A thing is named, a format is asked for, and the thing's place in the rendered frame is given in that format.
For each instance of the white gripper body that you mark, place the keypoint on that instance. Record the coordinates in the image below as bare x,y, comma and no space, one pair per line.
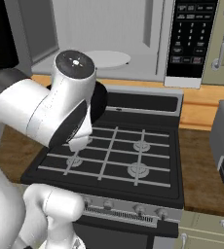
79,143

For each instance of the beige drawer front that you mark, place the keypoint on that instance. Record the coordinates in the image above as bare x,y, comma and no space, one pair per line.
205,223

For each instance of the black and silver stove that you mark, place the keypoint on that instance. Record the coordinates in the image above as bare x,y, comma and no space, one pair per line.
133,129

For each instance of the grey microwave oven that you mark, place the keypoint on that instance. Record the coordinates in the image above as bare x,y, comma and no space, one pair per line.
140,35

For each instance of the black microwave door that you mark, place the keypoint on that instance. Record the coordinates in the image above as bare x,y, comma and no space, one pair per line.
0,35

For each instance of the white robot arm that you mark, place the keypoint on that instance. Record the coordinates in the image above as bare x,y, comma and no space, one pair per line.
23,107

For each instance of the white microwave turntable plate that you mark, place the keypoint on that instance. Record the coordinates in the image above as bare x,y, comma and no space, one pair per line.
112,59

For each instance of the beige base cupboard door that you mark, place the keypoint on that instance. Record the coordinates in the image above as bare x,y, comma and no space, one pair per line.
205,243

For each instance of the silver stove knob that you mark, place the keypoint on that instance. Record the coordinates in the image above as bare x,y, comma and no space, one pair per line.
162,213
87,201
108,204
139,209

